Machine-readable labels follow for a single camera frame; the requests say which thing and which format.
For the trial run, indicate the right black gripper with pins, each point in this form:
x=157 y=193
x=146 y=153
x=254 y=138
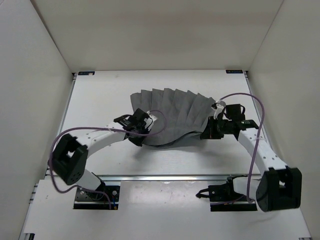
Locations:
x=211 y=134

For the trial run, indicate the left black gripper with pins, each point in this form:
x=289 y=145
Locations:
x=138 y=141

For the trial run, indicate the grey pleated skirt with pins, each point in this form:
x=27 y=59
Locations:
x=182 y=113

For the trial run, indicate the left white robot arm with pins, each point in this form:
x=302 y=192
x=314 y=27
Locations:
x=69 y=157

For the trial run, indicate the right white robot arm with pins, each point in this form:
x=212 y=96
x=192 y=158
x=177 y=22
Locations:
x=279 y=187

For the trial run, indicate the right blue corner label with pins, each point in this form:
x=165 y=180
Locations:
x=234 y=71

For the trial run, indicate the blue corner label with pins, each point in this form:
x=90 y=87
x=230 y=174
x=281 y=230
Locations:
x=86 y=73
x=234 y=71

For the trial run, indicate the left blue corner label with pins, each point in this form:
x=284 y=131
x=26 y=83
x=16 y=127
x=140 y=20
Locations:
x=86 y=73

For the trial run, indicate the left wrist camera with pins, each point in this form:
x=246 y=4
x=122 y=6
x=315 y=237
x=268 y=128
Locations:
x=150 y=120

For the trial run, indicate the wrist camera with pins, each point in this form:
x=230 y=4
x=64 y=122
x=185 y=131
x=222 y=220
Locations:
x=218 y=107
x=150 y=120

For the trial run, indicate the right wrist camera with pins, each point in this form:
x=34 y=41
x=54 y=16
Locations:
x=218 y=107

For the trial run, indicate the front aluminium rail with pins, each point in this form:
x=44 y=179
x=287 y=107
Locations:
x=165 y=178

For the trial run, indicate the aluminium rail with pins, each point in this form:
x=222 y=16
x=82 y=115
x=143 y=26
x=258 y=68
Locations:
x=65 y=110
x=165 y=178

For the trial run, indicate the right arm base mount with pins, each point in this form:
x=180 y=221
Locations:
x=223 y=198

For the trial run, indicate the left aluminium rail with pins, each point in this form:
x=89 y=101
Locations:
x=65 y=110

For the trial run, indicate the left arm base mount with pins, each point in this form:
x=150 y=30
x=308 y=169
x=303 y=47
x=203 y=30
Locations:
x=85 y=200

